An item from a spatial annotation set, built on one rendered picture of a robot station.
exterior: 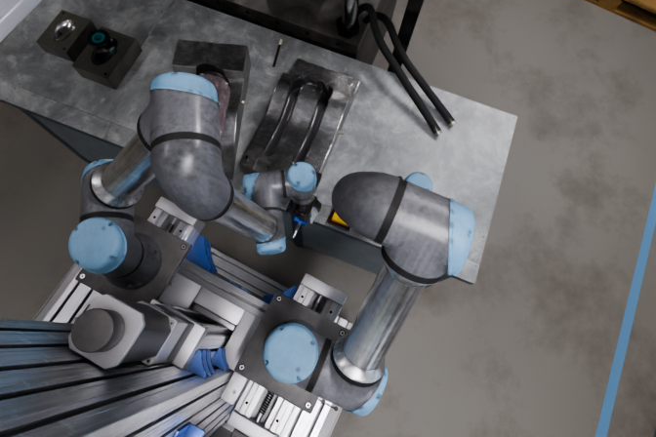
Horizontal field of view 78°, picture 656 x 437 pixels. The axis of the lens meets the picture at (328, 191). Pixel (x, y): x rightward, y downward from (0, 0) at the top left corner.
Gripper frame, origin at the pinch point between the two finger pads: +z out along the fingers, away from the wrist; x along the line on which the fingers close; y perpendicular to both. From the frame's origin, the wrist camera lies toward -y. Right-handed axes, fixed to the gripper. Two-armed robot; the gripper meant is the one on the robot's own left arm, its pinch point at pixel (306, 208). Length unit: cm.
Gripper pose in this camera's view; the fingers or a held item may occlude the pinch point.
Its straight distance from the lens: 139.1
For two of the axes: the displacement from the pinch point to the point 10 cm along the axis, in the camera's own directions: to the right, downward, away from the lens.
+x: 9.3, 3.7, -0.9
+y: -3.8, 8.6, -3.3
